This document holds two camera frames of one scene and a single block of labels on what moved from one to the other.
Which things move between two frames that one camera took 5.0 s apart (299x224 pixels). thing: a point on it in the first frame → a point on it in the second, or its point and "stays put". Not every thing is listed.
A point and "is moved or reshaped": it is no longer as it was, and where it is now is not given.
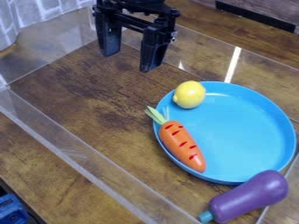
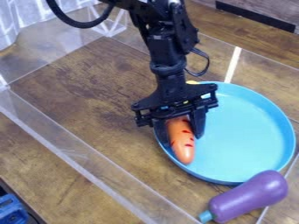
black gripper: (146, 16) → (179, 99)
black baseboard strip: (255, 16) stays put
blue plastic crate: (14, 211) stays put
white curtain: (22, 12) stays put
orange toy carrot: (182, 141) is moved or reshaped
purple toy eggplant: (231, 205) stays put
